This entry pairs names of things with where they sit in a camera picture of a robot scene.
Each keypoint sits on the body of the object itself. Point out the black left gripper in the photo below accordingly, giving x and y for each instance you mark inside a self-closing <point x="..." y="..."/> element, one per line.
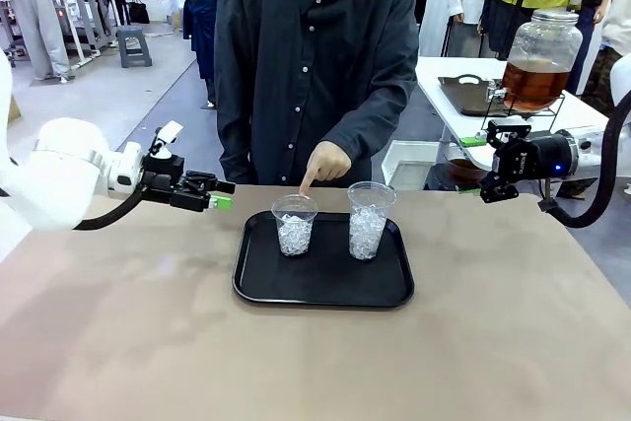
<point x="162" y="179"/>

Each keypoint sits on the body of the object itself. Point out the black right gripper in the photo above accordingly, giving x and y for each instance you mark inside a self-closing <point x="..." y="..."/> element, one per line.
<point x="522" y="160"/>

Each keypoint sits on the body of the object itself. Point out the short clear plastic cup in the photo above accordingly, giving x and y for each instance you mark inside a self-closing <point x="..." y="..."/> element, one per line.
<point x="294" y="238"/>

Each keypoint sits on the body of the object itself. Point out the tall clear plastic cup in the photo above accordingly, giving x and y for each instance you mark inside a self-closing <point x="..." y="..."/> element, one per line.
<point x="367" y="233"/>

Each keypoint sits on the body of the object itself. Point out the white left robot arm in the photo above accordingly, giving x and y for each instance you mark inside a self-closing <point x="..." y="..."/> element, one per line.
<point x="64" y="169"/>

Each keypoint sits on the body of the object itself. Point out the person's left forearm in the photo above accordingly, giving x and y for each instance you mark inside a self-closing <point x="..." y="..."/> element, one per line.
<point x="379" y="120"/>

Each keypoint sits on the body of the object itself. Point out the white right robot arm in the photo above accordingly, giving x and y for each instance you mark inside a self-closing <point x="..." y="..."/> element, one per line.
<point x="586" y="142"/>

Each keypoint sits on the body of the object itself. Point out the person's left hand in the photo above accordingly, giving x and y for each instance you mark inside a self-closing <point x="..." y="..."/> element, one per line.
<point x="328" y="162"/>

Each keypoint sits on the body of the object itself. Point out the glass drip bowl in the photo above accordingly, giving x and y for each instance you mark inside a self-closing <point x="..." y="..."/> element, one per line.
<point x="463" y="167"/>

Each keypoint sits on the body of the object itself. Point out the black table clamp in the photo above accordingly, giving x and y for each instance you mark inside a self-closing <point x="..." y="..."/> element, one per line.
<point x="546" y="201"/>

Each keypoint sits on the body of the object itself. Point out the metal dispenser tap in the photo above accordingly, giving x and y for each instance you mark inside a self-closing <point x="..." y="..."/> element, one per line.
<point x="495" y="93"/>

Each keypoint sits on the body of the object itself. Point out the glass tea dispenser jar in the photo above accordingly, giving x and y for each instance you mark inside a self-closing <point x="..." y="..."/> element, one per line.
<point x="539" y="76"/>

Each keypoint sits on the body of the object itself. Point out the white plastic bin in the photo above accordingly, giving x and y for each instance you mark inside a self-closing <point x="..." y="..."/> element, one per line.
<point x="409" y="160"/>

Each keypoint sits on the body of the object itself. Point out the white side table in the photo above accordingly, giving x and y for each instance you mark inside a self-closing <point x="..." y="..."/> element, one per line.
<point x="443" y="66"/>

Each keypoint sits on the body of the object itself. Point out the black plastic serving tray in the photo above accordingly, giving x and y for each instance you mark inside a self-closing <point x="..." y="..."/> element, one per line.
<point x="320" y="283"/>

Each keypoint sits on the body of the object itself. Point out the person in dark shirt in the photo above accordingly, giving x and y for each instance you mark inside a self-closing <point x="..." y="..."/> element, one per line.
<point x="305" y="71"/>

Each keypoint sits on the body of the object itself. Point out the grey step stool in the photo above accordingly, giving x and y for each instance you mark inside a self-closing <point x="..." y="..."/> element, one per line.
<point x="134" y="46"/>

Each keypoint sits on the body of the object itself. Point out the mannequin in blue skirt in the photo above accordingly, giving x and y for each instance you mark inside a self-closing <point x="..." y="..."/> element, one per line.
<point x="199" y="21"/>

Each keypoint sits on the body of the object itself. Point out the mannequin in camouflage trousers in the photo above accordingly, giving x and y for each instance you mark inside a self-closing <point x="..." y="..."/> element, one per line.
<point x="621" y="17"/>

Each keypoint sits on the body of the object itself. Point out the black handbag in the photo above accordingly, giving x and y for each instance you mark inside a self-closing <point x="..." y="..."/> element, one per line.
<point x="139" y="12"/>

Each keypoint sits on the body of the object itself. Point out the leaning cardboard sheet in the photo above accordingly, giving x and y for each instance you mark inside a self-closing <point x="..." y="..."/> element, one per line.
<point x="14" y="108"/>

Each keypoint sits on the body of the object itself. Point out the grey workstation desk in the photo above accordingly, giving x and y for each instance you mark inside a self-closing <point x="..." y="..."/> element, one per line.
<point x="84" y="7"/>

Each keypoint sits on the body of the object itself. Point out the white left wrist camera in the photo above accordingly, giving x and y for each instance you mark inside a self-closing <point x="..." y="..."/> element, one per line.
<point x="167" y="132"/>

